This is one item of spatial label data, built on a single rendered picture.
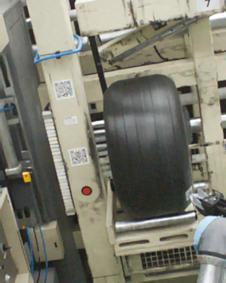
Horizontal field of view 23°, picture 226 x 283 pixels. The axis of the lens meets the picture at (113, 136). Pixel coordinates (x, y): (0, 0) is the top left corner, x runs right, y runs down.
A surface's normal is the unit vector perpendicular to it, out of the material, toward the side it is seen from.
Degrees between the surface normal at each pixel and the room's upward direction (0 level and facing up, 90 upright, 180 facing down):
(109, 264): 90
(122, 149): 66
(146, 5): 90
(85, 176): 90
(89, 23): 90
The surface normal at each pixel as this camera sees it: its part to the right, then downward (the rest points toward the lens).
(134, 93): -0.17, -0.72
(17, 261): -0.01, 0.39
